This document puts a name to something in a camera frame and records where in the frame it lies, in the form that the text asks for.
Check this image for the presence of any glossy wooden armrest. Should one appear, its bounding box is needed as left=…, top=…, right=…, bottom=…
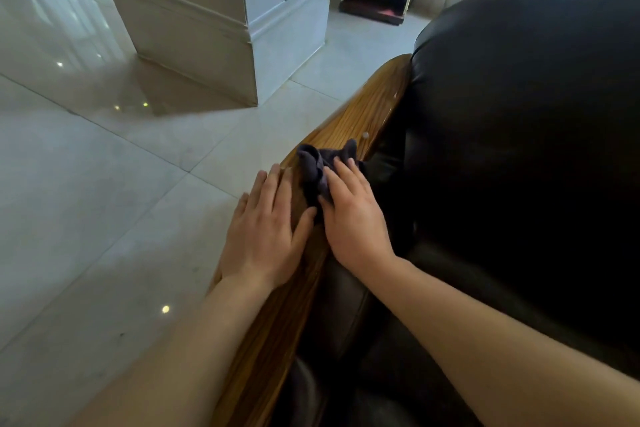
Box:
left=207, top=53, right=414, bottom=427

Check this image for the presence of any white square pillar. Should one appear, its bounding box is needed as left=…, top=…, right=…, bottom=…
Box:
left=106, top=0, right=333, bottom=107

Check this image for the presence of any person's right hand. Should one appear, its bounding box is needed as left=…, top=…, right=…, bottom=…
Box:
left=318, top=157, right=399, bottom=283

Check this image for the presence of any dark purple cleaning cloth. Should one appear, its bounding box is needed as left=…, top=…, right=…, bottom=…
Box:
left=297, top=138, right=367, bottom=208

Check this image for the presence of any black leather armchair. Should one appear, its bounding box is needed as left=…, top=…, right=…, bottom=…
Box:
left=270, top=0, right=640, bottom=427

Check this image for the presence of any person's left hand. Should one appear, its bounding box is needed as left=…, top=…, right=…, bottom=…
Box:
left=218, top=163, right=319, bottom=292

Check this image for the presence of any person's left forearm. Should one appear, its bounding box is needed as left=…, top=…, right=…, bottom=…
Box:
left=64, top=274, right=282, bottom=427

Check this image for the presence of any person's right forearm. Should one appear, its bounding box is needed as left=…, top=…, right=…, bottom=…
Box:
left=349, top=256, right=640, bottom=427

